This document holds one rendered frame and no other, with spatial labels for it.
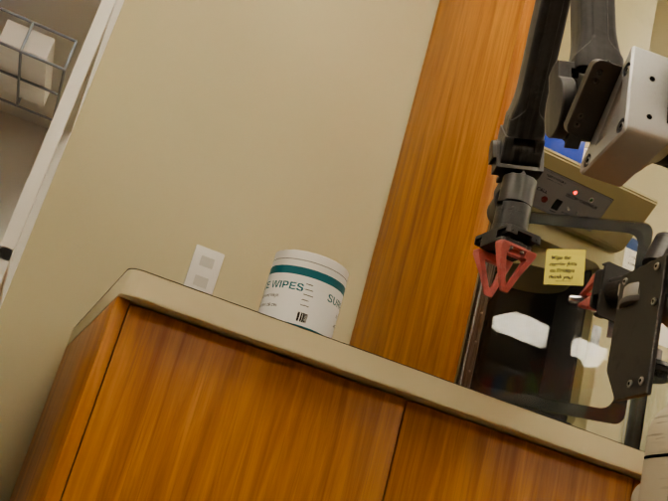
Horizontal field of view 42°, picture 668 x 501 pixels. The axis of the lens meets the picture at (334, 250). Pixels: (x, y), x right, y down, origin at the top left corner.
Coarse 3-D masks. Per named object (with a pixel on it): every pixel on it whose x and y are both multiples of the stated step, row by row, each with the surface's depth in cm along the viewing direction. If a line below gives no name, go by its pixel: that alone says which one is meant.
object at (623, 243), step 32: (544, 224) 176; (576, 224) 173; (608, 224) 171; (640, 224) 169; (544, 256) 173; (608, 256) 168; (640, 256) 166; (512, 288) 172; (544, 288) 170; (576, 288) 168; (512, 320) 170; (544, 320) 168; (576, 320) 166; (608, 320) 163; (480, 352) 170; (512, 352) 167; (544, 352) 165; (576, 352) 163; (608, 352) 161; (480, 384) 167; (512, 384) 165; (544, 384) 163; (576, 384) 161; (608, 384) 159; (576, 416) 159; (608, 416) 157
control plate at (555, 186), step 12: (540, 180) 179; (552, 180) 179; (564, 180) 179; (540, 192) 180; (552, 192) 180; (564, 192) 180; (588, 192) 181; (540, 204) 181; (552, 204) 182; (564, 204) 182; (576, 204) 182; (588, 204) 182; (600, 204) 183; (588, 216) 184; (600, 216) 184
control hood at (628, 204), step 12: (552, 156) 176; (564, 156) 177; (552, 168) 178; (564, 168) 178; (576, 168) 178; (576, 180) 179; (588, 180) 180; (600, 192) 181; (612, 192) 182; (624, 192) 182; (636, 192) 182; (612, 204) 183; (624, 204) 183; (636, 204) 184; (648, 204) 184; (612, 216) 185; (624, 216) 185; (636, 216) 185
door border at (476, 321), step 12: (492, 264) 176; (492, 276) 175; (480, 300) 174; (480, 312) 173; (480, 324) 172; (480, 336) 171; (468, 348) 171; (468, 360) 170; (468, 372) 169; (468, 384) 168
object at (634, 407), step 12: (660, 372) 176; (660, 384) 175; (648, 396) 174; (660, 396) 174; (636, 408) 174; (648, 408) 173; (660, 408) 173; (624, 420) 176; (636, 420) 173; (648, 420) 172; (624, 432) 174; (636, 432) 172; (636, 444) 171
